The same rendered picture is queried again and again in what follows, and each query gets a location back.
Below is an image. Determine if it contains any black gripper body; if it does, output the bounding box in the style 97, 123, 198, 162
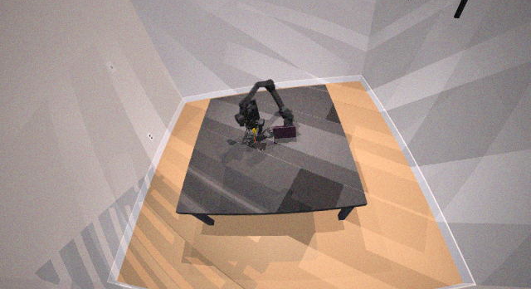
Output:
239, 114, 265, 126

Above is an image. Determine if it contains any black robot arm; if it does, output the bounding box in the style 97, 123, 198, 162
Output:
234, 79, 294, 130

